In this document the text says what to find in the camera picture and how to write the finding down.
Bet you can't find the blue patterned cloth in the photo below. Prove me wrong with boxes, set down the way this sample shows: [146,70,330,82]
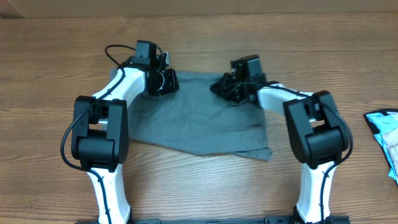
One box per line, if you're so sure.
[363,108,397,184]

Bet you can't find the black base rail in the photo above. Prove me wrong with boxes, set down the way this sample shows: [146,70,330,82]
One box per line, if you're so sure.
[74,215,351,224]

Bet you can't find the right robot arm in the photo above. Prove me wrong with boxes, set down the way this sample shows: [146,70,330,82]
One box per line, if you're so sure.
[210,55,353,223]

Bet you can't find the grey shorts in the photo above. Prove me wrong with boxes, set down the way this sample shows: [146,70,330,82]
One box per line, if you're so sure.
[127,71,272,161]

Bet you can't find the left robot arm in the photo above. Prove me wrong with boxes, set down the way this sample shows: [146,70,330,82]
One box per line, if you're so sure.
[60,40,179,223]

